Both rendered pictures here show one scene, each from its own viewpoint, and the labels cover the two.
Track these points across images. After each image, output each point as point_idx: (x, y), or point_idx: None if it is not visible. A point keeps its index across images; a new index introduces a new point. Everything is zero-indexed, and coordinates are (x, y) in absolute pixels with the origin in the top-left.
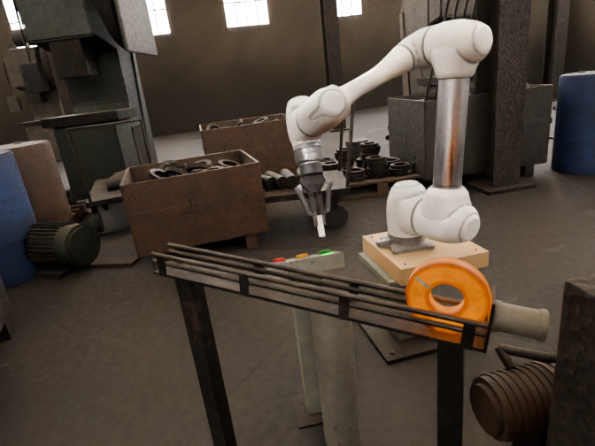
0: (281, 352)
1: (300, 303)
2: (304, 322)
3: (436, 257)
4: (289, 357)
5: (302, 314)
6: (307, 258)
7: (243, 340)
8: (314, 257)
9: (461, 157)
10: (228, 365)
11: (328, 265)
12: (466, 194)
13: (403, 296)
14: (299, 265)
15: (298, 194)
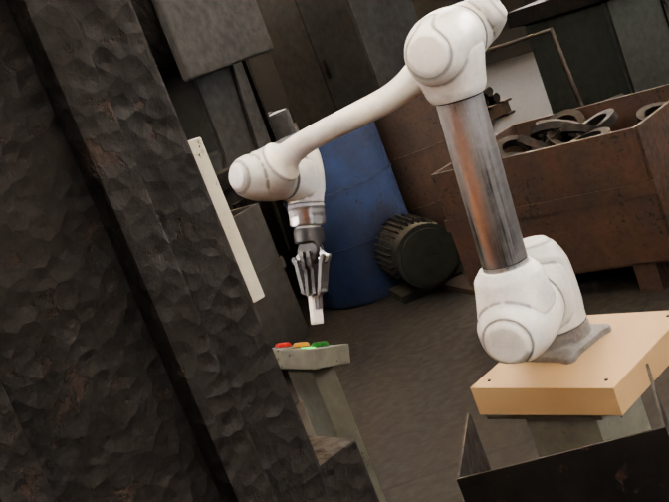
0: (443, 475)
1: None
2: (316, 428)
3: (540, 378)
4: (441, 484)
5: (311, 417)
6: (286, 350)
7: (436, 445)
8: (291, 350)
9: (488, 223)
10: (386, 471)
11: (303, 363)
12: (506, 284)
13: (539, 433)
14: (280, 357)
15: (295, 266)
